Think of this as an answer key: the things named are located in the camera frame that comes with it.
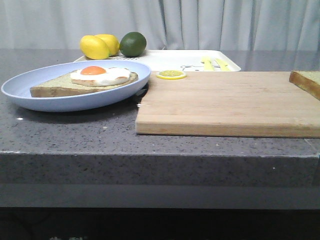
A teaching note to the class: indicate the fried egg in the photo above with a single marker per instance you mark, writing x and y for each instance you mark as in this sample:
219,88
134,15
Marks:
96,76

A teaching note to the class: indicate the bread slice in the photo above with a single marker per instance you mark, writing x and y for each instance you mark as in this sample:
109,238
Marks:
62,86
308,81

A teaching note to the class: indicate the light blue plate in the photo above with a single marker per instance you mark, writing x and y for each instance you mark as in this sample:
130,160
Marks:
17,89

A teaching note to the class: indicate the white tray with bear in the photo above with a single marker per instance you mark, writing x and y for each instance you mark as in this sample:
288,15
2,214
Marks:
183,60

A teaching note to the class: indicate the lemon slice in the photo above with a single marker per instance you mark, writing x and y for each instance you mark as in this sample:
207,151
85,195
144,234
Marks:
171,75

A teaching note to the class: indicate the yellow plastic fork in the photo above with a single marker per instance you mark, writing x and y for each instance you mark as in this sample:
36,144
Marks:
207,64

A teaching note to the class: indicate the green lime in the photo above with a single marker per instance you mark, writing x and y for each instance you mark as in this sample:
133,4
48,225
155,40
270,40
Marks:
133,44

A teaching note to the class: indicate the yellow plastic knife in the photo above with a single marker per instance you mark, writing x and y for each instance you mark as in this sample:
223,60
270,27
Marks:
223,65

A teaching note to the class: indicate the rear yellow lemon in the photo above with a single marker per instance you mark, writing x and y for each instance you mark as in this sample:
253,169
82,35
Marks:
112,43

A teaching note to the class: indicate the yellow lemon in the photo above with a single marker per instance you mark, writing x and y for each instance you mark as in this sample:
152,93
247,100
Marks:
94,47
112,43

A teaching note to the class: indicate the grey curtain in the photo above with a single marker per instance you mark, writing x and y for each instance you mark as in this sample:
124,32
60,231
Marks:
241,25

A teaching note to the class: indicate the front yellow lemon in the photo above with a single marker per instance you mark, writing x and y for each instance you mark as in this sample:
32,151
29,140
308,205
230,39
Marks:
94,47

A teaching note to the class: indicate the wooden cutting board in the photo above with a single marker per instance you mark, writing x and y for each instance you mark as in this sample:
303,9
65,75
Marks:
228,104

